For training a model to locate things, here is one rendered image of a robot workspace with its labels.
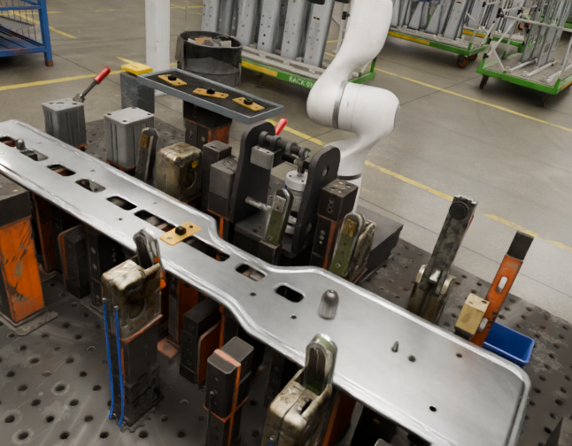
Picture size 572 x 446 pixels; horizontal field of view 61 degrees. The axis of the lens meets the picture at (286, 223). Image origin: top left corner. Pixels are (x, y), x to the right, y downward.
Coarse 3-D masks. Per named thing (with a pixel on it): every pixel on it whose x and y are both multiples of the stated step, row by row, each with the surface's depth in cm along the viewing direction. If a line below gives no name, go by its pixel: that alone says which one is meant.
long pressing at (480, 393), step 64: (0, 128) 127; (64, 192) 105; (128, 192) 108; (192, 256) 92; (256, 320) 79; (320, 320) 81; (384, 320) 84; (384, 384) 72; (448, 384) 73; (512, 384) 75
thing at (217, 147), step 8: (208, 144) 112; (216, 144) 112; (224, 144) 113; (208, 152) 111; (216, 152) 110; (224, 152) 111; (208, 160) 112; (216, 160) 111; (208, 168) 113; (208, 176) 115; (208, 184) 116; (208, 192) 117; (208, 200) 118
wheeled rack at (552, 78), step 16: (496, 16) 592; (512, 32) 669; (528, 32) 736; (496, 64) 653; (512, 64) 668; (528, 64) 674; (544, 64) 695; (560, 64) 717; (512, 80) 604; (528, 80) 597; (544, 80) 596; (560, 80) 575; (544, 96) 595
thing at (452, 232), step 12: (456, 204) 76; (468, 204) 79; (456, 216) 77; (468, 216) 78; (444, 228) 81; (456, 228) 81; (444, 240) 82; (456, 240) 80; (432, 252) 83; (444, 252) 83; (456, 252) 81; (432, 264) 84; (444, 264) 84; (444, 276) 83
